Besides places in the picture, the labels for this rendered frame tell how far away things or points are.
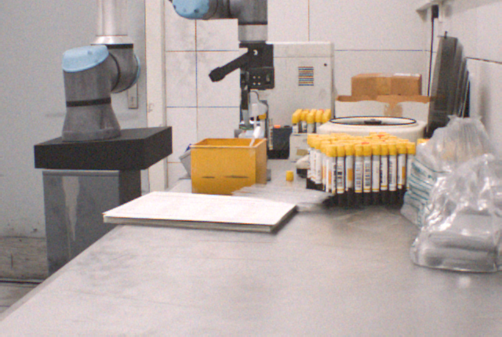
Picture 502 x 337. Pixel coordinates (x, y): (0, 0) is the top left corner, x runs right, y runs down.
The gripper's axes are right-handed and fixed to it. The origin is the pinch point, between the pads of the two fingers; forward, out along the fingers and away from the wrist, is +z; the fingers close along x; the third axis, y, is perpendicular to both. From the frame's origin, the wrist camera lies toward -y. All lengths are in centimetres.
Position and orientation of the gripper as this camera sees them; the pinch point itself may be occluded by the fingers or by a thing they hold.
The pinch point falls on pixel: (245, 123)
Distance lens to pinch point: 204.6
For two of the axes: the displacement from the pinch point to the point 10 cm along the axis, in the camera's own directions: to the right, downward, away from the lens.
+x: 1.0, -1.3, 9.9
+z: 0.1, 9.9, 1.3
